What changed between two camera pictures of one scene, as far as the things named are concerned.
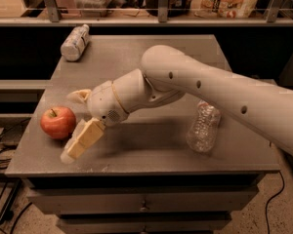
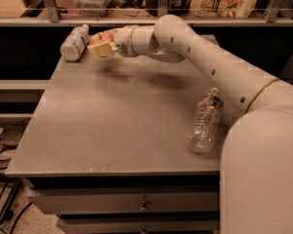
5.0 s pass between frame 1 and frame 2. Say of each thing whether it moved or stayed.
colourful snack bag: stayed
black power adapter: stayed
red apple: moved
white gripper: moved
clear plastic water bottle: stayed
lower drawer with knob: stayed
